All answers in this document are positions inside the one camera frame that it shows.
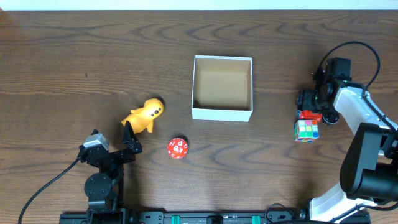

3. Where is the black round cap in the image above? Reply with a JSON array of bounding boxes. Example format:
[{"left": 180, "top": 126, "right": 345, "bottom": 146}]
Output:
[{"left": 322, "top": 114, "right": 339, "bottom": 125}]

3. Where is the orange rubber duck toy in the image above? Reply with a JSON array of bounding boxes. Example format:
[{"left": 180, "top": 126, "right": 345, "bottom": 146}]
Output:
[{"left": 121, "top": 98, "right": 164, "bottom": 134}]

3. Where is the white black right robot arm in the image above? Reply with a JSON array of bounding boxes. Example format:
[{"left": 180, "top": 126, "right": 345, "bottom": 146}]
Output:
[{"left": 297, "top": 57, "right": 397, "bottom": 223}]

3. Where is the white cardboard box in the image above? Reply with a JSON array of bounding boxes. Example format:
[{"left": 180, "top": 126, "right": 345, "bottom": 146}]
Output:
[{"left": 191, "top": 55, "right": 253, "bottom": 122}]

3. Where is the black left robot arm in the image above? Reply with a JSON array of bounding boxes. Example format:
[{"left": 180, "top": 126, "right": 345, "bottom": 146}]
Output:
[{"left": 78, "top": 121, "right": 142, "bottom": 223}]

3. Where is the red polyhedral die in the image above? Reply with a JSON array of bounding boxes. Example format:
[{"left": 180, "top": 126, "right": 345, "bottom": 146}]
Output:
[{"left": 167, "top": 138, "right": 188, "bottom": 159}]

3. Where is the red grey toy truck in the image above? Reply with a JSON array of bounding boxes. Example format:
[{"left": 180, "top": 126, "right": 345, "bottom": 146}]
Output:
[{"left": 297, "top": 110, "right": 322, "bottom": 122}]

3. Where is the multicolour puzzle cube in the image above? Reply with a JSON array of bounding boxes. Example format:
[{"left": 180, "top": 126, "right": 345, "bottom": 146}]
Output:
[{"left": 294, "top": 119, "right": 320, "bottom": 142}]

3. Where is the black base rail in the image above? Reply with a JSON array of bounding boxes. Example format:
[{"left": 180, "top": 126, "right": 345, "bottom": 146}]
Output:
[{"left": 58, "top": 208, "right": 373, "bottom": 224}]

